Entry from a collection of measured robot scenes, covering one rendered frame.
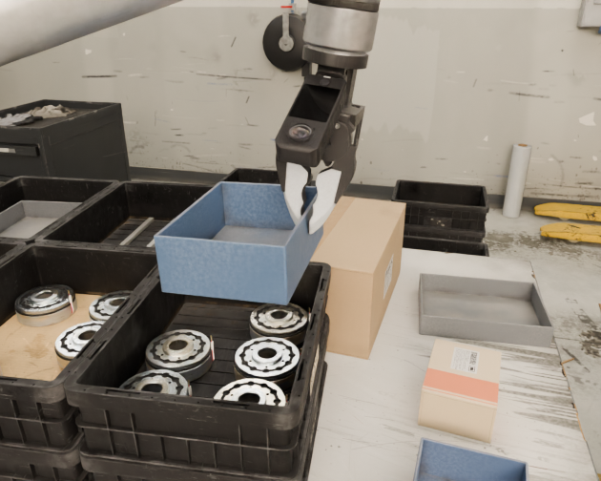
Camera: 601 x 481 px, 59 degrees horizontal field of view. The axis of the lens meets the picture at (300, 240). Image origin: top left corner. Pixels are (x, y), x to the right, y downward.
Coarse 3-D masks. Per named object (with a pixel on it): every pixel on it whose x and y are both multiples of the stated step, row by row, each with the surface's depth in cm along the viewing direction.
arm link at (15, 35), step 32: (0, 0) 34; (32, 0) 34; (64, 0) 35; (96, 0) 36; (128, 0) 37; (160, 0) 38; (0, 32) 35; (32, 32) 36; (64, 32) 37; (0, 64) 38
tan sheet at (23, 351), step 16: (80, 304) 103; (16, 320) 98; (80, 320) 98; (0, 336) 94; (16, 336) 94; (32, 336) 94; (48, 336) 94; (0, 352) 89; (16, 352) 89; (32, 352) 89; (48, 352) 89; (16, 368) 86; (32, 368) 86; (48, 368) 86
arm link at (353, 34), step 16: (304, 16) 57; (320, 16) 54; (336, 16) 53; (352, 16) 53; (368, 16) 54; (304, 32) 56; (320, 32) 54; (336, 32) 53; (352, 32) 54; (368, 32) 55; (320, 48) 55; (336, 48) 54; (352, 48) 54; (368, 48) 56
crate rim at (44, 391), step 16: (16, 256) 100; (128, 304) 84; (112, 320) 80; (96, 336) 76; (80, 352) 73; (64, 368) 70; (0, 384) 67; (16, 384) 67; (32, 384) 67; (48, 384) 67; (32, 400) 67; (48, 400) 67
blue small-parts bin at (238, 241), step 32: (224, 192) 76; (256, 192) 75; (192, 224) 67; (224, 224) 78; (256, 224) 77; (288, 224) 76; (160, 256) 59; (192, 256) 58; (224, 256) 57; (256, 256) 56; (288, 256) 57; (192, 288) 60; (224, 288) 59; (256, 288) 58; (288, 288) 58
